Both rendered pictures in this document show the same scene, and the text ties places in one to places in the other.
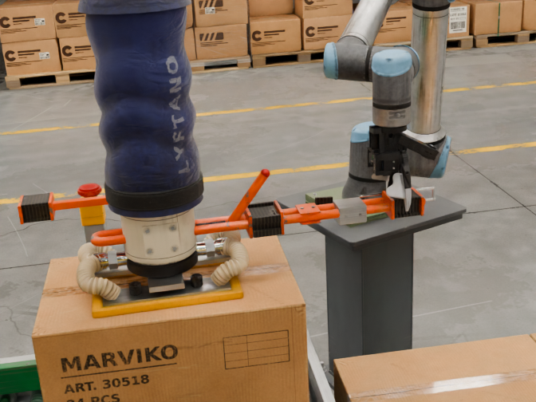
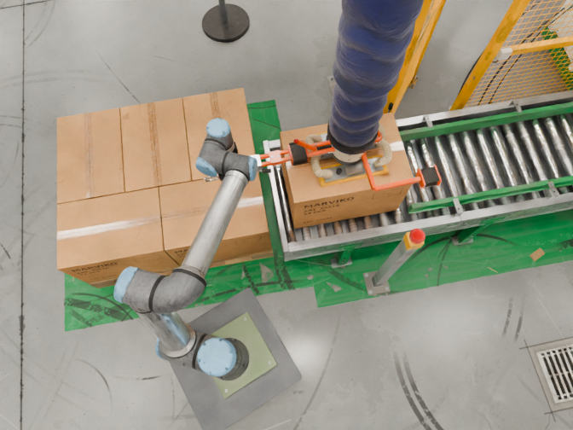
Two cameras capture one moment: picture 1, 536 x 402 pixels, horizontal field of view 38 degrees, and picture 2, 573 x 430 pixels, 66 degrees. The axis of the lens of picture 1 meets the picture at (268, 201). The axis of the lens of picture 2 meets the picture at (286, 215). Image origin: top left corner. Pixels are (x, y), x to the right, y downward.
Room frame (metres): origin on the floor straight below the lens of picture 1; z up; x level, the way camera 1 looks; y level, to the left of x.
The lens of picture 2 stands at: (2.73, -0.06, 2.91)
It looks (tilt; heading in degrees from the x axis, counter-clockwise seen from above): 70 degrees down; 180
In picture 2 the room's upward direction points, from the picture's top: 3 degrees counter-clockwise
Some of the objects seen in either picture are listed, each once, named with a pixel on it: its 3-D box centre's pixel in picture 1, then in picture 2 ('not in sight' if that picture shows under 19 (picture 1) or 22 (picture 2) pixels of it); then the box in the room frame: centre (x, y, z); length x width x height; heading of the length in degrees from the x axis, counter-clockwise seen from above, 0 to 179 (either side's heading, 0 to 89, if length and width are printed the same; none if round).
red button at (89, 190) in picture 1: (89, 192); (416, 236); (2.17, 0.52, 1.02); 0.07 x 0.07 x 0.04
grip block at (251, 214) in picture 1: (263, 218); (298, 153); (1.75, 0.01, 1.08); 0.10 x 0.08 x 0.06; 10
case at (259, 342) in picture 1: (175, 350); (341, 173); (1.71, 0.25, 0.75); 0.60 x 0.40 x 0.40; 98
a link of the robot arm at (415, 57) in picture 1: (395, 66); (212, 159); (1.92, -0.33, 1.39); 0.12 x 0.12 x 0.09; 71
